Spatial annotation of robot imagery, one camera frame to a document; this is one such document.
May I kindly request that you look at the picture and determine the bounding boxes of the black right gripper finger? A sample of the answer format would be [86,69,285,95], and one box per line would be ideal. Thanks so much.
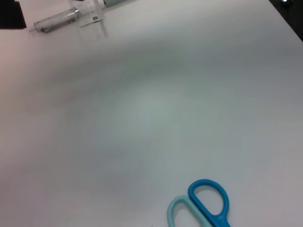
[0,0,27,30]

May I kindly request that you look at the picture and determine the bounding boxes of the grey mechanical pen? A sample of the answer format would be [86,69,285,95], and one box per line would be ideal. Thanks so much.
[29,0,130,34]

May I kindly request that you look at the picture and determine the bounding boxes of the clear plastic ruler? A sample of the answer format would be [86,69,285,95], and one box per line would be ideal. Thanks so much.
[78,0,108,37]

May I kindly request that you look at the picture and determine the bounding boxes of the blue capped scissors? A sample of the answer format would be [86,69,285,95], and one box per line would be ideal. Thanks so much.
[167,179,231,227]

